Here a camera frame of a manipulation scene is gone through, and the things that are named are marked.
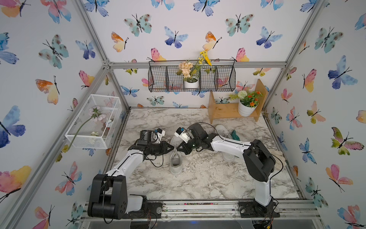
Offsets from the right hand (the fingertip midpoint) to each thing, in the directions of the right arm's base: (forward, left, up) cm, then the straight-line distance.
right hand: (177, 147), depth 85 cm
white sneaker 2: (+17, -28, -5) cm, 34 cm away
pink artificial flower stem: (+6, +41, +21) cm, 46 cm away
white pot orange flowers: (+32, -45, +9) cm, 56 cm away
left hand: (0, +2, +1) cm, 2 cm away
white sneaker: (-9, 0, -3) cm, 10 cm away
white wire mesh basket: (+1, +41, +18) cm, 45 cm away
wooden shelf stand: (+37, -36, -6) cm, 52 cm away
